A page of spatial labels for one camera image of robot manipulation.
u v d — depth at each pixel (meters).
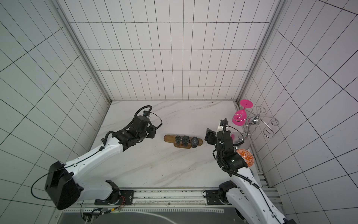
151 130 0.75
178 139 0.87
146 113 0.70
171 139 0.88
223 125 0.63
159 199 0.73
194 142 0.85
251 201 0.45
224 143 0.54
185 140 0.85
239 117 0.75
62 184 0.38
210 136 0.67
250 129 0.83
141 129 0.61
